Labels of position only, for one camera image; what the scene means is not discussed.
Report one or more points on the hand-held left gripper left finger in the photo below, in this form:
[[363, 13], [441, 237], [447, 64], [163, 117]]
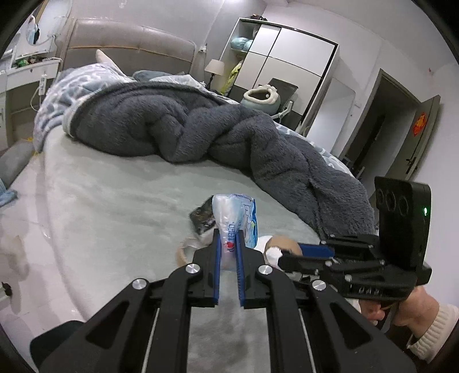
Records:
[[216, 269]]

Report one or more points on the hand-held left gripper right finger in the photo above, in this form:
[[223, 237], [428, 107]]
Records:
[[239, 269]]

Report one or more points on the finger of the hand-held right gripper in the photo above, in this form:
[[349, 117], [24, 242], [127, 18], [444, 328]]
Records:
[[304, 264], [315, 250]]

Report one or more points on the white tissue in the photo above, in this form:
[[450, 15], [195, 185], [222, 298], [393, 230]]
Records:
[[273, 255]]

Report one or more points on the tape roll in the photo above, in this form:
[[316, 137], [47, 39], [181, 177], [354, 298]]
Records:
[[179, 253]]

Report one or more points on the blue white tissue packet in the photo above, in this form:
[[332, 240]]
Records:
[[233, 218]]

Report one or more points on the black plastic wrapper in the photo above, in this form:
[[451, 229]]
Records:
[[202, 215]]

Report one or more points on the person's right forearm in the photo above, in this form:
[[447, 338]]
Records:
[[439, 333]]

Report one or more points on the person's right hand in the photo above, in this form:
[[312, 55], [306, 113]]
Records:
[[412, 310]]

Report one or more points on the beige paper roll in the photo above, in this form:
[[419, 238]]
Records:
[[285, 244]]

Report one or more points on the dark wooden door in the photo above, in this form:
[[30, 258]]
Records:
[[423, 150]]

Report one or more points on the red door decoration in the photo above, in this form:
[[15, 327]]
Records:
[[419, 123]]

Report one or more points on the dark grey fleece blanket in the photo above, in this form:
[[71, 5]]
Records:
[[215, 132]]

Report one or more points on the light blue round pet bed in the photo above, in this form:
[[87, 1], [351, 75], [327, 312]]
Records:
[[258, 104]]

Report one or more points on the black flat panel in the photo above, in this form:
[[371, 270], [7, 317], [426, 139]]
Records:
[[283, 89]]

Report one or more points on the yellow-green cloth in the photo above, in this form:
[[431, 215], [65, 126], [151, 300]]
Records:
[[235, 71]]

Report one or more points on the white wardrobe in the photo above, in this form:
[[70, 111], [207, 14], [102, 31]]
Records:
[[294, 53]]

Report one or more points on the bedside lamp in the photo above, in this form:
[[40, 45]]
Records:
[[214, 66]]

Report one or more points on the teal cushions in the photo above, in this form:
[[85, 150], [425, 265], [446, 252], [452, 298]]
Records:
[[240, 43]]

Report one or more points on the light blue cloth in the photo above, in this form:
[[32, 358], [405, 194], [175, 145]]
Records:
[[7, 195]]

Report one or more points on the blue patterned quilt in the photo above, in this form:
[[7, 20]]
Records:
[[61, 97]]

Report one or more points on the white pillow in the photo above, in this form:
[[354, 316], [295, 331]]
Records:
[[107, 61]]

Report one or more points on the beige padded headboard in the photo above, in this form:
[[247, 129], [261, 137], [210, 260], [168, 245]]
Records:
[[125, 46]]

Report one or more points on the white power strip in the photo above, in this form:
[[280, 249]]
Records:
[[43, 84]]

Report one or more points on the white vanity desk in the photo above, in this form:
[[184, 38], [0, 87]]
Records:
[[21, 75]]

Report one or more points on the oval mirror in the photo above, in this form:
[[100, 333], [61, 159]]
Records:
[[50, 18]]

